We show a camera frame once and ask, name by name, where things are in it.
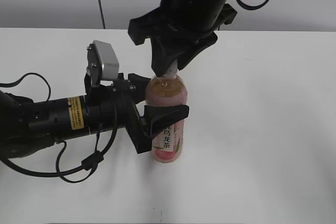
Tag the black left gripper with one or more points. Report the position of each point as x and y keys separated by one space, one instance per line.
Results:
x=115 y=106

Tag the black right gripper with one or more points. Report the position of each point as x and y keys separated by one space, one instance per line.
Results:
x=164 y=51

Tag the pink peach tea bottle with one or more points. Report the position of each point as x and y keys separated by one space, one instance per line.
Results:
x=168 y=90

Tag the white bottle cap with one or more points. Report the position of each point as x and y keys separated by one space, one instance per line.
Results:
x=172 y=70

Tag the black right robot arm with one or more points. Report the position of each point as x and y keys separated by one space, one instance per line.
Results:
x=199 y=14

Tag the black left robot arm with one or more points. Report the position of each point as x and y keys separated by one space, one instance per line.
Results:
x=28 y=126

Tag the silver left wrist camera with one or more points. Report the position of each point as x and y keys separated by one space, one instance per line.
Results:
x=103 y=64

